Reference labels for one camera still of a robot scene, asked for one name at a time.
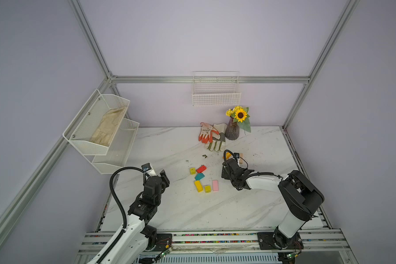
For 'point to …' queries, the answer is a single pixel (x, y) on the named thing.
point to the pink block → (215, 185)
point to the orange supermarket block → (227, 154)
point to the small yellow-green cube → (192, 171)
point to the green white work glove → (219, 144)
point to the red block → (201, 169)
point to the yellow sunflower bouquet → (240, 116)
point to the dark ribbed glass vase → (232, 131)
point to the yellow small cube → (207, 189)
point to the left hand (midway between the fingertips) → (159, 173)
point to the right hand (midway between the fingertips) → (228, 170)
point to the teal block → (199, 176)
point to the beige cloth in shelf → (104, 132)
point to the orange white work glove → (207, 130)
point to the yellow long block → (198, 186)
